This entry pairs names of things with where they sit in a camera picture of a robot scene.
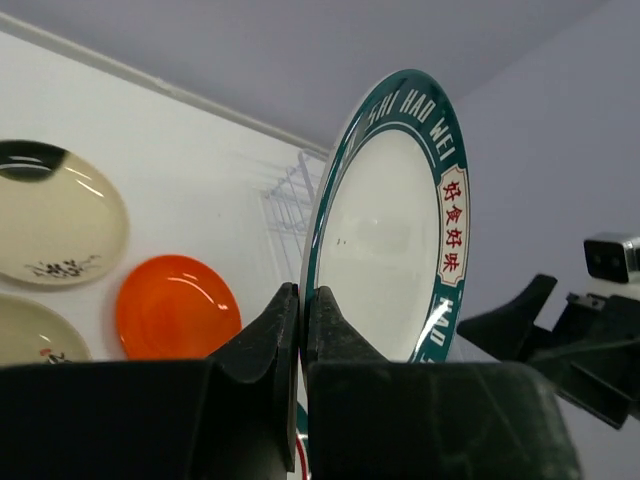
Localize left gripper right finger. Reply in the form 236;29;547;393
307;287;582;479

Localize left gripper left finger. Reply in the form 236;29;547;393
1;283;298;479

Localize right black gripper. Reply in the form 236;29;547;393
457;274;639;429

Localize white plate dark green rim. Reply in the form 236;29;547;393
297;68;472;480

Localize orange plate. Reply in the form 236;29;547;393
114;255;242;360

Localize cream plate small motifs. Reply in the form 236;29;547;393
0;294;92;367

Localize cream plate black brush mark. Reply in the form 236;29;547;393
1;139;130;287

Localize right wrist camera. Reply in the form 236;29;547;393
583;232;639;284

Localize white wire dish rack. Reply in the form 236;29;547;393
262;149;326;283

